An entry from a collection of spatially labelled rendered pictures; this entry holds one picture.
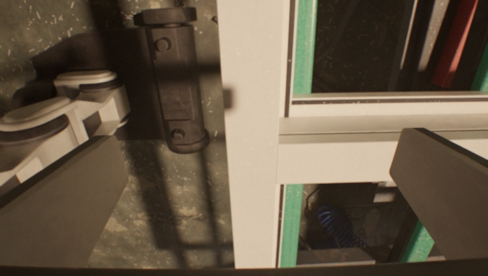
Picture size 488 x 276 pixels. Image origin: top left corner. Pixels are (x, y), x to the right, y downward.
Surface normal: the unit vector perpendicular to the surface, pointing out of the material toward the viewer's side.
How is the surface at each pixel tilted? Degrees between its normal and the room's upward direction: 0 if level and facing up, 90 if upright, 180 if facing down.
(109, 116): 13
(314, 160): 0
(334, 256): 90
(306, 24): 0
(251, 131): 0
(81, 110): 82
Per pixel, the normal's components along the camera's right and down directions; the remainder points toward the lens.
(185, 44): 0.71, 0.32
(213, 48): 0.00, 0.47
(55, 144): 1.00, 0.00
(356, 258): -0.05, -0.88
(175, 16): 0.41, 0.45
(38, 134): 0.54, -0.42
